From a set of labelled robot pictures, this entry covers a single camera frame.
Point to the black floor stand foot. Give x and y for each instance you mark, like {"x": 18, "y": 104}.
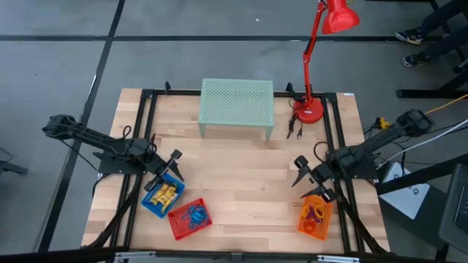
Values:
{"x": 11, "y": 167}

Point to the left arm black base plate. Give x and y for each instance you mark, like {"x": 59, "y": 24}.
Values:
{"x": 109, "y": 168}

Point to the black aluminium rig frame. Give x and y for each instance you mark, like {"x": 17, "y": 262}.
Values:
{"x": 148, "y": 120}

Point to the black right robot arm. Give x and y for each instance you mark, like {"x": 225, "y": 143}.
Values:
{"x": 384, "y": 137}

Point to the orange plastic mesh basket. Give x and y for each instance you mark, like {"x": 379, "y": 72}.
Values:
{"x": 323, "y": 226}

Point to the grey equipment case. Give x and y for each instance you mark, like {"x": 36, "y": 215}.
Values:
{"x": 453, "y": 212}

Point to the yellow packet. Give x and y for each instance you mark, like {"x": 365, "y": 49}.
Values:
{"x": 161, "y": 193}
{"x": 168, "y": 204}
{"x": 172, "y": 190}

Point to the black floor stand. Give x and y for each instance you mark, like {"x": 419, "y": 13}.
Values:
{"x": 420, "y": 93}

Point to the red desk lamp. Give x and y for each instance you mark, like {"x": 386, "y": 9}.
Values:
{"x": 309, "y": 111}

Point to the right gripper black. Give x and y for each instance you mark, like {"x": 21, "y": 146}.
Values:
{"x": 322, "y": 175}

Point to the blue plastic mesh basket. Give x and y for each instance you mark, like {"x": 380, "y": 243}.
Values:
{"x": 150, "y": 203}

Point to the person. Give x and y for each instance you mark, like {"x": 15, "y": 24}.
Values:
{"x": 435, "y": 22}

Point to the green perforated metal shelf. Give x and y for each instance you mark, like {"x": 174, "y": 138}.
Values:
{"x": 235, "y": 102}

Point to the red plastic mesh basket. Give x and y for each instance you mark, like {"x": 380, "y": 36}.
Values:
{"x": 175, "y": 226}

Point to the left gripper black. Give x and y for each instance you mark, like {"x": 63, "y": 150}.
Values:
{"x": 159, "y": 166}

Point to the black metal beam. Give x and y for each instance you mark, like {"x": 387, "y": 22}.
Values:
{"x": 420, "y": 174}

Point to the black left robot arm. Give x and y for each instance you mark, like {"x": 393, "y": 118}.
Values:
{"x": 91, "y": 137}

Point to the white electronics box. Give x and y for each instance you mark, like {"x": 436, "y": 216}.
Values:
{"x": 406, "y": 197}

